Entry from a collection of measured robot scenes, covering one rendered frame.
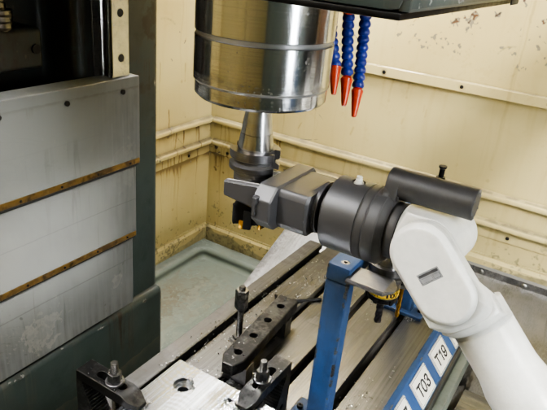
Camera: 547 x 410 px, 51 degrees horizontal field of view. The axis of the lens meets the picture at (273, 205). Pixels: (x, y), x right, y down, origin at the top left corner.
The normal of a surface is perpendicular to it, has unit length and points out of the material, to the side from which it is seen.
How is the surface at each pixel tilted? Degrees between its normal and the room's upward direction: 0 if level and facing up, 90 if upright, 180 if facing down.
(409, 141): 90
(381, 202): 29
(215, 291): 0
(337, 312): 90
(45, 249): 90
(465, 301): 81
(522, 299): 24
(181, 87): 90
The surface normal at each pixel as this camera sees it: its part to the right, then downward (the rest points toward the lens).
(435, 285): -0.51, 0.17
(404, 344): 0.09, -0.91
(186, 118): 0.84, 0.29
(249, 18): -0.21, 0.39
